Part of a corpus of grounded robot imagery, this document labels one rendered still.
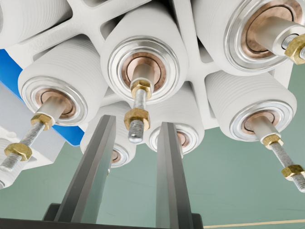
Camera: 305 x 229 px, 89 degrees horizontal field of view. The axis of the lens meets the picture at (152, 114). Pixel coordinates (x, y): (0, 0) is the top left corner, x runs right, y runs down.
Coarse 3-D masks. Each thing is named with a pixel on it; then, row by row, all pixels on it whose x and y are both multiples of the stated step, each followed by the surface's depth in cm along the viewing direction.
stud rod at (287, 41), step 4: (288, 36) 11; (292, 36) 11; (296, 36) 11; (284, 40) 11; (288, 40) 11; (284, 44) 11; (288, 44) 11; (304, 48) 10; (300, 52) 10; (304, 52) 10; (300, 56) 10; (304, 56) 10
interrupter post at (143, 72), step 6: (138, 66) 16; (144, 66) 15; (150, 66) 16; (138, 72) 14; (144, 72) 14; (150, 72) 15; (132, 78) 15; (138, 78) 14; (144, 78) 14; (150, 78) 14; (132, 84) 14; (150, 84) 14
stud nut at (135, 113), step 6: (138, 108) 11; (126, 114) 11; (132, 114) 10; (138, 114) 10; (144, 114) 11; (126, 120) 11; (132, 120) 11; (144, 120) 11; (126, 126) 11; (144, 126) 11
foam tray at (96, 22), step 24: (72, 0) 18; (96, 0) 22; (120, 0) 18; (144, 0) 18; (168, 0) 27; (72, 24) 20; (96, 24) 20; (192, 24) 20; (24, 48) 22; (48, 48) 27; (96, 48) 22; (192, 48) 22; (192, 72) 24; (288, 72) 24; (216, 120) 31
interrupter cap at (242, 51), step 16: (256, 0) 12; (272, 0) 12; (288, 0) 12; (304, 0) 12; (240, 16) 13; (256, 16) 13; (288, 16) 13; (304, 16) 13; (224, 32) 14; (240, 32) 13; (224, 48) 14; (240, 48) 14; (256, 48) 15; (240, 64) 15; (256, 64) 15; (272, 64) 15
